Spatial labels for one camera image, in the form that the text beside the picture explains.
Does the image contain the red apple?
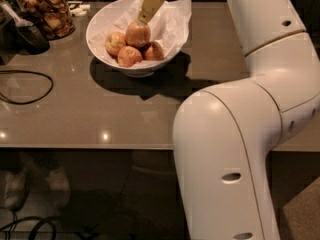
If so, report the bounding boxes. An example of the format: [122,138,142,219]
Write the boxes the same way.
[141,41,164,61]
[105,31,126,56]
[117,46,143,67]
[125,21,151,48]

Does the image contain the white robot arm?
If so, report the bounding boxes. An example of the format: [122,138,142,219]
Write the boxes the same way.
[173,0,320,240]

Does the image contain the white ceramic bowl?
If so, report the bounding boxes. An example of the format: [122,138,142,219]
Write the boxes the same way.
[86,0,192,78]

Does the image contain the small white items on table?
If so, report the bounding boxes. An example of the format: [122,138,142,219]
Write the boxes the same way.
[69,3,91,17]

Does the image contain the glass jar of dried chips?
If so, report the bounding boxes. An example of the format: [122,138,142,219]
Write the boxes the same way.
[16,0,75,40]

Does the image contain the right white shoe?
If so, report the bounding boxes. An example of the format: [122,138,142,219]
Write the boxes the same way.
[46,167,71,208]

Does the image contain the white shoe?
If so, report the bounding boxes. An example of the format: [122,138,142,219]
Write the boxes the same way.
[46,167,71,208]
[4,169,28,211]

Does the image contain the left white shoe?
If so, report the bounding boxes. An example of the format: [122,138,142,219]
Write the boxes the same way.
[4,169,28,211]

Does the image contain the black pan with silver handle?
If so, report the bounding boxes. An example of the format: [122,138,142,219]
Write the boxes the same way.
[0,0,50,55]

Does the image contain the black cable on table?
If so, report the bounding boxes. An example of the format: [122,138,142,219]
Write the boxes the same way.
[0,70,55,106]

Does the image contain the black cables on floor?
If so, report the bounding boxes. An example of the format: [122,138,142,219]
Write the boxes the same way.
[0,183,134,240]

